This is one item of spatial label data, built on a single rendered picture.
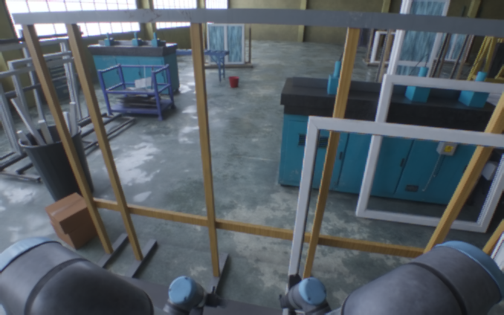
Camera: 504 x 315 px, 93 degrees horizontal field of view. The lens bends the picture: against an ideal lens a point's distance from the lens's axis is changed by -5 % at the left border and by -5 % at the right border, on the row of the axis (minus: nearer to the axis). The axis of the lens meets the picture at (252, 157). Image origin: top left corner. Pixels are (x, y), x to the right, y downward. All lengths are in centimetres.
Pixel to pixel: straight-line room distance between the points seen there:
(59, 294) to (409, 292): 50
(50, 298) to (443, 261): 59
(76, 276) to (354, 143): 271
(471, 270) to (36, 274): 66
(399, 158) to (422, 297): 268
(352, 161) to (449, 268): 255
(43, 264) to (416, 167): 311
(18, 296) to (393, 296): 55
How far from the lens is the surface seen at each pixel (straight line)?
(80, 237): 287
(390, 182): 324
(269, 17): 121
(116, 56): 763
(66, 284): 47
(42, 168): 334
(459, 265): 53
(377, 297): 48
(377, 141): 273
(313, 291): 100
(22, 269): 53
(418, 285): 47
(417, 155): 314
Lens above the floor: 189
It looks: 30 degrees down
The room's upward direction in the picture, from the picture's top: 1 degrees clockwise
